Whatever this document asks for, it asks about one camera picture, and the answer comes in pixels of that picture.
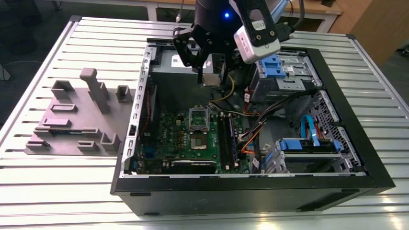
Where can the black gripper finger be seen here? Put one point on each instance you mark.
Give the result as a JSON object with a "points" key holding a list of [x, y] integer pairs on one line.
{"points": [[230, 60], [189, 55]]}

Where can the CPU with silver top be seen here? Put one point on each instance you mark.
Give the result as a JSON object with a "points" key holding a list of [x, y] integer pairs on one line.
{"points": [[211, 80]]}

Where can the CPU socket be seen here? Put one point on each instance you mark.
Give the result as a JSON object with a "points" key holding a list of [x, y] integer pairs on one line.
{"points": [[199, 141]]}

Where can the grey power supply unit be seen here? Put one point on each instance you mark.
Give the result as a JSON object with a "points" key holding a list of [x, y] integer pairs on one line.
{"points": [[182, 95]]}

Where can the silver drive cage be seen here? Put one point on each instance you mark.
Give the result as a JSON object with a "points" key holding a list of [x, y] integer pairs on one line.
{"points": [[289, 86]]}

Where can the green motherboard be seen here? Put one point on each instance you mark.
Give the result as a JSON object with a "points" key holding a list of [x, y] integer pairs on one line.
{"points": [[173, 143]]}

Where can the hard disk in blue carrier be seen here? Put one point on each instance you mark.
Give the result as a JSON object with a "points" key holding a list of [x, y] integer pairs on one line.
{"points": [[291, 145]]}

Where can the grey parts rack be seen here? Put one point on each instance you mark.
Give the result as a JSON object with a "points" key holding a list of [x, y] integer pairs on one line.
{"points": [[83, 122]]}

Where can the blue plastic strips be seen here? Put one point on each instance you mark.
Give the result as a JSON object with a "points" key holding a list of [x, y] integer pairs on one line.
{"points": [[266, 160]]}

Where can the black graphics card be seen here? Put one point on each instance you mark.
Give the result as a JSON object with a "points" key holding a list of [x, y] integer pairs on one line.
{"points": [[193, 167]]}

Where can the wooden cabinet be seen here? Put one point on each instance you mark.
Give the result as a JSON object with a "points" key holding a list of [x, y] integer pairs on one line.
{"points": [[378, 24]]}

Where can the silver disk bay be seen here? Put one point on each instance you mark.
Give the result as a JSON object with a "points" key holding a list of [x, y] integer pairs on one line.
{"points": [[319, 156]]}

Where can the dark RAM stick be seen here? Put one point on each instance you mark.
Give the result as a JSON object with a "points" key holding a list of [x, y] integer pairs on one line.
{"points": [[67, 132]]}

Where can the black chair base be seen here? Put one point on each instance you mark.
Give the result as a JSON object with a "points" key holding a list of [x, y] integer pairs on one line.
{"points": [[404, 50]]}

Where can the black PC case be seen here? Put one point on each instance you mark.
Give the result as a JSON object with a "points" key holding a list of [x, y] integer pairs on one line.
{"points": [[225, 198]]}

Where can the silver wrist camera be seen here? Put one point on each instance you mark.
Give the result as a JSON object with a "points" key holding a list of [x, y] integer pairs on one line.
{"points": [[259, 50]]}

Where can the blue plastic drive bracket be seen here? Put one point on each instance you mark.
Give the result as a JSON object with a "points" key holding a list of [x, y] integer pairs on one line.
{"points": [[275, 69]]}

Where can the wooden desk white frame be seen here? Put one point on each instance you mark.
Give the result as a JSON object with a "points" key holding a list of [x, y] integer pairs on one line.
{"points": [[319, 10]]}

